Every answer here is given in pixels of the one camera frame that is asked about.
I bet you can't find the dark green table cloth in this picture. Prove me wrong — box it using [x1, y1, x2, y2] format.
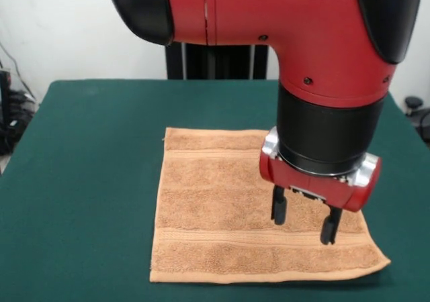
[0, 79, 430, 302]

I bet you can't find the tan terry cloth towel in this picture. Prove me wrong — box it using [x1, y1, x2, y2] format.
[148, 126, 392, 285]

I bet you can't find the grey wheeled floor base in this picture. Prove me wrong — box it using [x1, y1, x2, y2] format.
[404, 95, 430, 145]

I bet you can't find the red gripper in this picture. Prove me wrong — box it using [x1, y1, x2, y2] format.
[258, 152, 383, 247]

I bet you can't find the grey wall cable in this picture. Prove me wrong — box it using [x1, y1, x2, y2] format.
[0, 42, 32, 95]

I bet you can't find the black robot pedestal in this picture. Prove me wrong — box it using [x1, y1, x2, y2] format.
[164, 42, 269, 81]

